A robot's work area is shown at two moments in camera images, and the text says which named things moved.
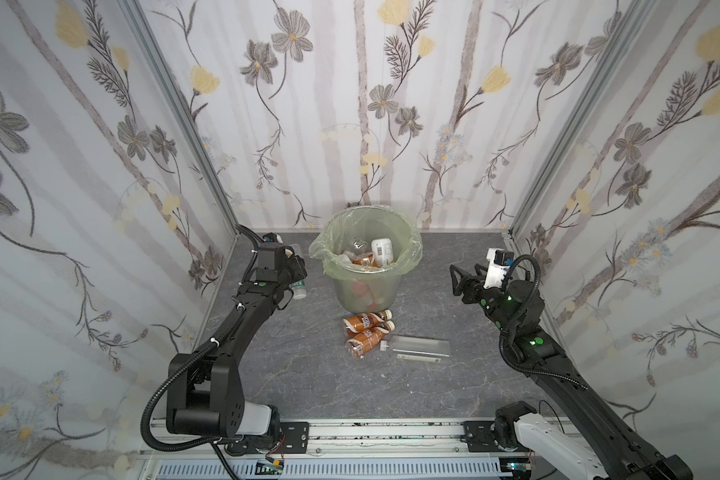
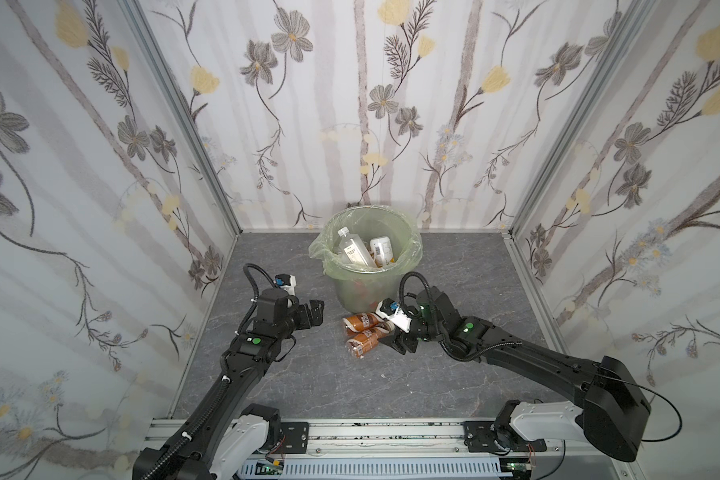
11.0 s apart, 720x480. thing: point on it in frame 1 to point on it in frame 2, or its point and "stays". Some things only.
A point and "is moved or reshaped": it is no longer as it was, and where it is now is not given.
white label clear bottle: x=382 y=252 stays
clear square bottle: x=418 y=348 is moved or reshaped
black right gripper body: x=472 y=287 to x=408 y=334
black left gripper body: x=294 y=271 to x=306 y=313
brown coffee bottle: x=358 y=343 stays
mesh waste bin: x=366 y=250 stays
